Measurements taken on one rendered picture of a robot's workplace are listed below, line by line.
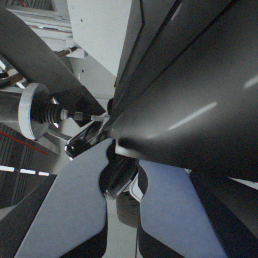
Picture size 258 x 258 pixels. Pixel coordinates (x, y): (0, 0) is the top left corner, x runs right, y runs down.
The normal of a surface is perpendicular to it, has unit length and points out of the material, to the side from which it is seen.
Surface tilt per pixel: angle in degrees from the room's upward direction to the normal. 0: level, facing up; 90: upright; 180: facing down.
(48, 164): 90
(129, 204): 87
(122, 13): 50
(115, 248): 90
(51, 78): 128
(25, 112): 90
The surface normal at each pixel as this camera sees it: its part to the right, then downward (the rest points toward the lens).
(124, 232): 0.10, -0.27
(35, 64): 0.74, -0.59
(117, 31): -0.69, 0.62
